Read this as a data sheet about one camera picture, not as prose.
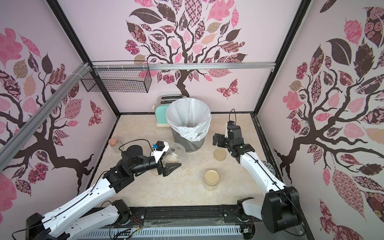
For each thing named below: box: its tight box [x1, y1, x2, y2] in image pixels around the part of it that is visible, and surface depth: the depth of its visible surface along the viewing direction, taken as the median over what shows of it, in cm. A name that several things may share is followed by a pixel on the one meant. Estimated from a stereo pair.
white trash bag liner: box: [166, 97, 212, 142], surface depth 92 cm
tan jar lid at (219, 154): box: [213, 148, 227, 161], surface depth 99 cm
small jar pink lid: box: [108, 137, 122, 154], surface depth 94 cm
